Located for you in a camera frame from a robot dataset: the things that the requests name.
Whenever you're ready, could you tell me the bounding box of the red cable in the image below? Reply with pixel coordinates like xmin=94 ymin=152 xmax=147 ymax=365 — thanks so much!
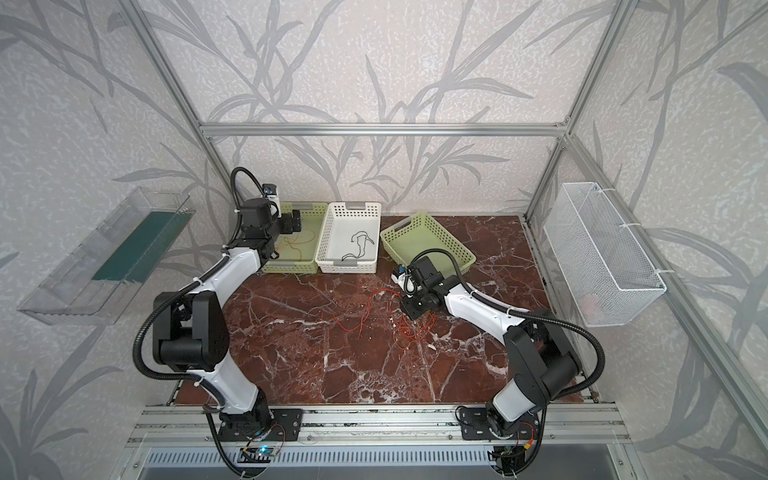
xmin=332 ymin=287 xmax=439 ymax=349

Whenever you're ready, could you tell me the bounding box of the black thin cable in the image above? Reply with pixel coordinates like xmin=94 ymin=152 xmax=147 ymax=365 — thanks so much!
xmin=340 ymin=230 xmax=376 ymax=263

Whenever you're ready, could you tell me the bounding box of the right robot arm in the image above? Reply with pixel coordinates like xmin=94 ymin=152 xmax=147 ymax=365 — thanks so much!
xmin=392 ymin=255 xmax=581 ymax=437

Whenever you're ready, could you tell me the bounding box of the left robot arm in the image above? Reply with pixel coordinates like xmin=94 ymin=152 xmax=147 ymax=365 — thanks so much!
xmin=132 ymin=195 xmax=301 ymax=431

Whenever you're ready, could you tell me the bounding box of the left light green basket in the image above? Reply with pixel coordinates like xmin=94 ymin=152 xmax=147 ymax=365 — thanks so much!
xmin=261 ymin=202 xmax=328 ymax=275

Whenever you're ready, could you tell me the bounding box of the light green basket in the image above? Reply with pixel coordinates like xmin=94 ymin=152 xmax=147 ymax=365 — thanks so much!
xmin=261 ymin=202 xmax=328 ymax=275
xmin=380 ymin=212 xmax=476 ymax=274

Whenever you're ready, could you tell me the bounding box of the white perforated basket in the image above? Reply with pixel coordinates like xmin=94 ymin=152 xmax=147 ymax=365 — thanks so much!
xmin=314 ymin=201 xmax=381 ymax=274

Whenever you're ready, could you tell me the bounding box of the right light green basket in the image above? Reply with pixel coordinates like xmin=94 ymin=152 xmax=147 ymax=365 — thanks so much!
xmin=380 ymin=212 xmax=476 ymax=274

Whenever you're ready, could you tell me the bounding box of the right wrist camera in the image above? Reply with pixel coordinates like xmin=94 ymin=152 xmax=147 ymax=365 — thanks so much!
xmin=391 ymin=265 xmax=417 ymax=296

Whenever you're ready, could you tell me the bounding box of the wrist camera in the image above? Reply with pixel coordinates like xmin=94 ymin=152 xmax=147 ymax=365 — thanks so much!
xmin=262 ymin=183 xmax=280 ymax=208
xmin=391 ymin=265 xmax=417 ymax=296

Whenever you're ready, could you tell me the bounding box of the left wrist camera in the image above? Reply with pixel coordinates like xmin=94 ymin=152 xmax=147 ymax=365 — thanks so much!
xmin=262 ymin=183 xmax=280 ymax=208

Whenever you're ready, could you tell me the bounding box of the right arm conduit hose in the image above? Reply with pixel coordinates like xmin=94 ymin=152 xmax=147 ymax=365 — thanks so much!
xmin=406 ymin=247 xmax=607 ymax=400

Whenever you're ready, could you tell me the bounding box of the white wire mesh basket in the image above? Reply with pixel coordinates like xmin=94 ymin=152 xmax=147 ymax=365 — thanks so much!
xmin=544 ymin=182 xmax=667 ymax=327

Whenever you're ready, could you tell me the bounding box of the clear plastic wall shelf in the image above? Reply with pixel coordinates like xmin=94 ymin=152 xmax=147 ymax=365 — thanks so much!
xmin=18 ymin=187 xmax=196 ymax=326

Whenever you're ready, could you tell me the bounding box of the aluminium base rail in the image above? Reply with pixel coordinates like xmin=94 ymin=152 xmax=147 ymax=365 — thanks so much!
xmin=126 ymin=403 xmax=631 ymax=448

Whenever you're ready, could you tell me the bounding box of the aluminium cage frame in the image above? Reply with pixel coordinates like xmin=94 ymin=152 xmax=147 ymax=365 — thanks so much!
xmin=119 ymin=1 xmax=767 ymax=447

